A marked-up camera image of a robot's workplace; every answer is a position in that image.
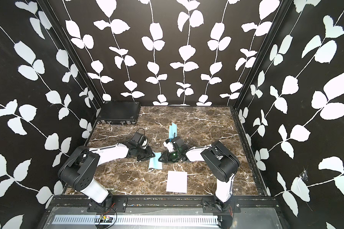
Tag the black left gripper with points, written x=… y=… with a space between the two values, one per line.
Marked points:
x=149 y=154

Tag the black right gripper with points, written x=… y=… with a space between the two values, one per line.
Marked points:
x=167 y=157

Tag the pale blue square paper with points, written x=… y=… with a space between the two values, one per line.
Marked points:
x=154 y=163

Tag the light blue square paper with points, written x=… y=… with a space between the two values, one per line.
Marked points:
x=172 y=131

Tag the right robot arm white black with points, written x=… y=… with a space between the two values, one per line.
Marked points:
x=220 y=160

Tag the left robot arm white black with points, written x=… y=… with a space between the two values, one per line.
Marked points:
x=79 y=170

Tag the white square paper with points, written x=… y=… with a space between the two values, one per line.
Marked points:
x=177 y=182

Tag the black aluminium briefcase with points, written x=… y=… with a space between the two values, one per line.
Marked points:
x=119 y=113

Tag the small circuit board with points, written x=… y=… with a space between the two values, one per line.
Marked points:
x=104 y=219

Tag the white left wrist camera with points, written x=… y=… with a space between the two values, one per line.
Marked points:
x=143 y=141

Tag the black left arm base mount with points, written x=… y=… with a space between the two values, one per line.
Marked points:
x=117 y=203

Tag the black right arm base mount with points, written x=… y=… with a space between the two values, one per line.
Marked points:
x=214 y=205

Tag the white perforated cable duct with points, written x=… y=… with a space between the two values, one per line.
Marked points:
x=144 y=220

